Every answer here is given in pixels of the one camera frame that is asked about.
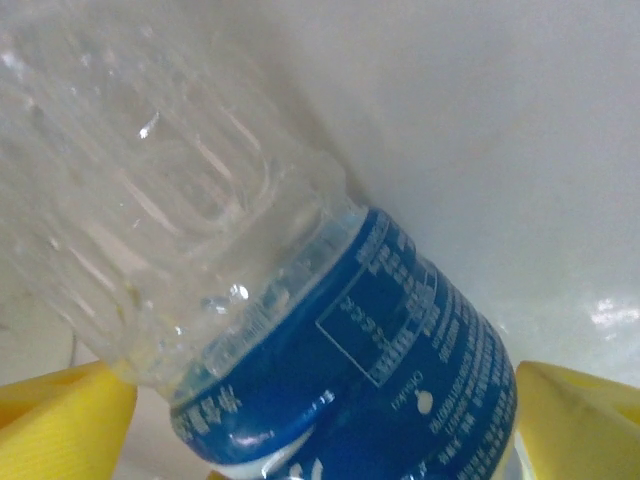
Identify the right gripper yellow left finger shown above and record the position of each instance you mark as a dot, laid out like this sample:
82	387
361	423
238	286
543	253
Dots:
55	425

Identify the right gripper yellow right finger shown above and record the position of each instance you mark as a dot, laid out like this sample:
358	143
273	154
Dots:
585	430

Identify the clear bottle dark blue label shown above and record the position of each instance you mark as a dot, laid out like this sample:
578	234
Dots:
350	375

